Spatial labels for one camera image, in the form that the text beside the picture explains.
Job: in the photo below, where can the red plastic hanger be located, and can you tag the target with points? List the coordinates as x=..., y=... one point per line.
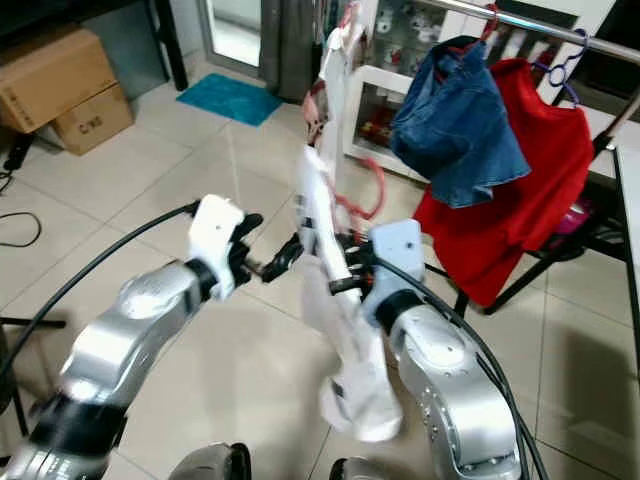
x=382, y=190
x=493, y=20

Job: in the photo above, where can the white garment with black print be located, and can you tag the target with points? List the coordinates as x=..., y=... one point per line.
x=360, y=390

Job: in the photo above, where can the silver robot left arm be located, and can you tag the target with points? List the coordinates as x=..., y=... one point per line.
x=140, y=320

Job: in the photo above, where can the purple plastic hanger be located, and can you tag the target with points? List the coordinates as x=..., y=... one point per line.
x=563, y=72

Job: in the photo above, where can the blue denim garment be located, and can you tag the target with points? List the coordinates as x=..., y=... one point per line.
x=455, y=130

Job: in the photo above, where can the blue floor mat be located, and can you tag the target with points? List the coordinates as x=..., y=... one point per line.
x=225, y=100

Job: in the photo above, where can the white garment with pink print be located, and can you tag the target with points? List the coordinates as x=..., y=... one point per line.
x=335, y=70

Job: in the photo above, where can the red shirt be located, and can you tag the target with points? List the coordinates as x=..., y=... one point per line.
x=530, y=190

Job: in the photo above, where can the dark silver robot right leg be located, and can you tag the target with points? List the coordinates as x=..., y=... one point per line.
x=360, y=470

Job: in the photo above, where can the dark silver robot leg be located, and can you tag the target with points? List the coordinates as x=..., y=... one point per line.
x=360, y=470
x=210, y=462

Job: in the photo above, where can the dark silver robot left leg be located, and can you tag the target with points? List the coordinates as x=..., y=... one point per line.
x=210, y=462

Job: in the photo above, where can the small printed cardboard box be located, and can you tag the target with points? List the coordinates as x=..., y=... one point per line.
x=95, y=125

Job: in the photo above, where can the grey curtain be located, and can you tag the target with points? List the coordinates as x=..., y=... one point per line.
x=290, y=50

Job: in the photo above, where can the black desk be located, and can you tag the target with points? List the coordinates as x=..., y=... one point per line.
x=168, y=40

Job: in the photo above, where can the black chair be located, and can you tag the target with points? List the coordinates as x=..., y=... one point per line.
x=25, y=322

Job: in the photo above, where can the white framed glass door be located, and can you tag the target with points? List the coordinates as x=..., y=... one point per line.
x=232, y=25

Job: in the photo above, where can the large cardboard box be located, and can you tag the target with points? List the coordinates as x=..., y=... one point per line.
x=50, y=80

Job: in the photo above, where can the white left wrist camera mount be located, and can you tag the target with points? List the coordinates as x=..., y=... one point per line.
x=215, y=235

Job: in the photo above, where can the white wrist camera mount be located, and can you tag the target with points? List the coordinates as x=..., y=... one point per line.
x=215, y=235
x=395, y=250

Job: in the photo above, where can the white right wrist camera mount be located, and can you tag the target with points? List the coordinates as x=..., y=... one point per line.
x=395, y=250

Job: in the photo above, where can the metal clothes rack black frame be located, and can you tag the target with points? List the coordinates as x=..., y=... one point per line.
x=610, y=50

